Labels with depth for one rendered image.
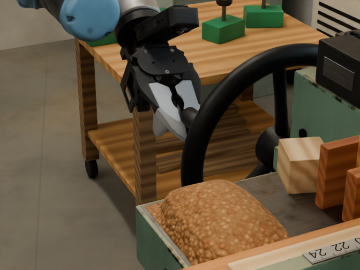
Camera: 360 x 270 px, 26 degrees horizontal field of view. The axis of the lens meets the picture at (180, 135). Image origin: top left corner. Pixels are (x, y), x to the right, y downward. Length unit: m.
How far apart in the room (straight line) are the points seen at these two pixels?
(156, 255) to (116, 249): 1.54
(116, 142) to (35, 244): 0.40
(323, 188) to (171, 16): 0.38
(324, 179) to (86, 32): 0.42
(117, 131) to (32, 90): 0.87
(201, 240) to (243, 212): 0.04
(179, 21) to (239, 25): 1.25
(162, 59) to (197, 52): 1.08
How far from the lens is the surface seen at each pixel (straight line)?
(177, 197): 0.68
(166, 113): 1.00
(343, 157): 0.71
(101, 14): 1.00
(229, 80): 0.92
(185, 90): 1.04
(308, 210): 0.72
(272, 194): 0.74
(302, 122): 0.87
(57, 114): 3.05
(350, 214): 0.70
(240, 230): 0.63
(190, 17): 1.01
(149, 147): 2.01
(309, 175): 0.74
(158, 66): 1.05
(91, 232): 2.31
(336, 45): 0.80
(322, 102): 0.83
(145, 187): 2.07
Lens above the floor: 1.28
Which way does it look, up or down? 27 degrees down
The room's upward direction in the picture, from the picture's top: straight up
